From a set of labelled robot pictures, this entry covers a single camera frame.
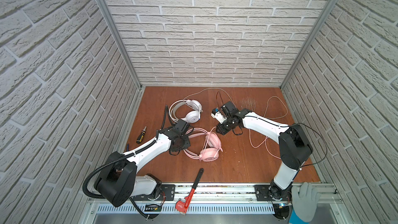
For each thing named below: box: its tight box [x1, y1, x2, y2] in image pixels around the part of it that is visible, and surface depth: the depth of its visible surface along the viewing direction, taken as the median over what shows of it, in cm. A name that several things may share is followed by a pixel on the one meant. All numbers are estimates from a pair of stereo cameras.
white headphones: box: [168, 99, 204, 124], surface depth 101 cm
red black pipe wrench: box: [175, 168, 205, 216], surface depth 72 cm
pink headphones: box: [182, 126, 223, 162], surface depth 83 cm
